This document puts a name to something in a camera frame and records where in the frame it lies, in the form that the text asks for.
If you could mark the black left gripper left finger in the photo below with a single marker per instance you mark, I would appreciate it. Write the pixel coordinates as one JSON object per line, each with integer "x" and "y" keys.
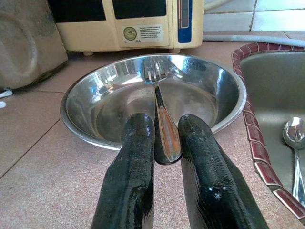
{"x": 133, "y": 167}

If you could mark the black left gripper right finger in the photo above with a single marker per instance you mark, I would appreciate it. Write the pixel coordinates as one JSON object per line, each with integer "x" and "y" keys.
{"x": 209, "y": 179}

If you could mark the stainless steel fork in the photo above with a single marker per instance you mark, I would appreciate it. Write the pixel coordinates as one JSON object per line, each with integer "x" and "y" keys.
{"x": 166, "y": 138}

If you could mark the stainless steel bowl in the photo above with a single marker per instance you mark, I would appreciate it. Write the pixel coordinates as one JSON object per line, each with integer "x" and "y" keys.
{"x": 195, "y": 95}

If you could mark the stainless steel spoon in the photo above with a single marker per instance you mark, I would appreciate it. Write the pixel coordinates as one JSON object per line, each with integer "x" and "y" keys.
{"x": 294, "y": 133}

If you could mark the steel sink basin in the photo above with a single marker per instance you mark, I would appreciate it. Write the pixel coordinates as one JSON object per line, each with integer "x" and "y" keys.
{"x": 269, "y": 83}

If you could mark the cream water ionizer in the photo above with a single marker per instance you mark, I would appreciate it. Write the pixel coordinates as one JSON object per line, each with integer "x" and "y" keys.
{"x": 143, "y": 33}

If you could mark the thin white stick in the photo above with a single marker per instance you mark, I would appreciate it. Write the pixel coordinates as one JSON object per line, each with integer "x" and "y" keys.
{"x": 6, "y": 93}
{"x": 2, "y": 104}

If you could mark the jar with brown contents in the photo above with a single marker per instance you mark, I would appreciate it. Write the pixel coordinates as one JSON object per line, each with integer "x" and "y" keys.
{"x": 28, "y": 47}

